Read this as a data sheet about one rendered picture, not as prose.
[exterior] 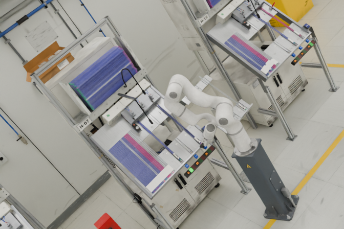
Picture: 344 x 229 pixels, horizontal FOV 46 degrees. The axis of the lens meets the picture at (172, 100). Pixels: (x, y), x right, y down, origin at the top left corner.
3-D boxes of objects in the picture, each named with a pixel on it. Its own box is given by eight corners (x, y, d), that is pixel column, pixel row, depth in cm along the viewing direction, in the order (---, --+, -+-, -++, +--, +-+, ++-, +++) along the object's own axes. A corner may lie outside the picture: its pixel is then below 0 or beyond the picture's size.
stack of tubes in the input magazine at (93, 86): (138, 71, 338) (121, 45, 326) (93, 111, 321) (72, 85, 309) (132, 70, 348) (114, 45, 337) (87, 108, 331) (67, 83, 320)
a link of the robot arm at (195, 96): (227, 124, 284) (228, 111, 297) (236, 113, 277) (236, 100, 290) (164, 92, 276) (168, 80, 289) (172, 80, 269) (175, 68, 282)
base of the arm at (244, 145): (261, 138, 298) (251, 119, 290) (252, 157, 287) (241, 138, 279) (239, 138, 311) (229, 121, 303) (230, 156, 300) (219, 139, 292)
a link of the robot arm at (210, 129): (206, 126, 304) (201, 136, 300) (208, 119, 292) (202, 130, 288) (216, 131, 303) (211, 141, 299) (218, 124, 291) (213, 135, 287)
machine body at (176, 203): (224, 182, 388) (194, 137, 361) (175, 237, 364) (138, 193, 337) (187, 164, 442) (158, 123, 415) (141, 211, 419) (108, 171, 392)
